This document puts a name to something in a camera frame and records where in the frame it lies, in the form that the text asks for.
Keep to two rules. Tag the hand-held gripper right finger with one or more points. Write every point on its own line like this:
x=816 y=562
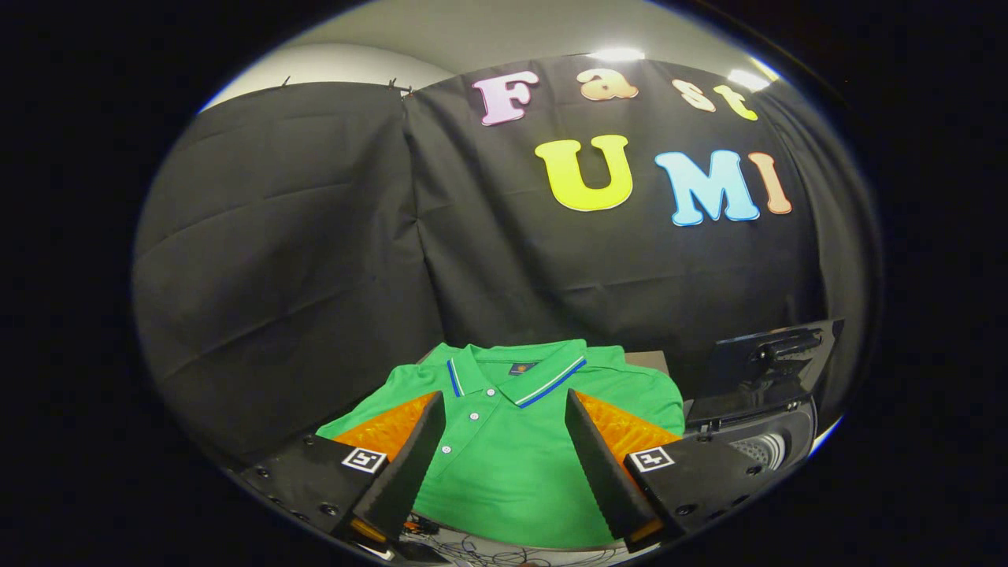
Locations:
x=602 y=465

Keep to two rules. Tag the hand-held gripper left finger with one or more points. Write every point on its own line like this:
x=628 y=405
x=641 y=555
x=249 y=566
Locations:
x=409 y=461

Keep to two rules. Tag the green polo shirt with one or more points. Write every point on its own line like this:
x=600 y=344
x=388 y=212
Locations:
x=512 y=472

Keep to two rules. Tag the black backdrop cloth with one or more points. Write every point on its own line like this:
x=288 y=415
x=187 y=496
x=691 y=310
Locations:
x=315 y=260

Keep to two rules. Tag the ceiling light panel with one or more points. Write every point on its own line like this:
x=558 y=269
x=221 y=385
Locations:
x=748 y=79
x=617 y=53

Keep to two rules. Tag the grey cabinet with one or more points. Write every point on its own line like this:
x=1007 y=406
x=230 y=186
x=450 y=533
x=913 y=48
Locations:
x=650 y=361

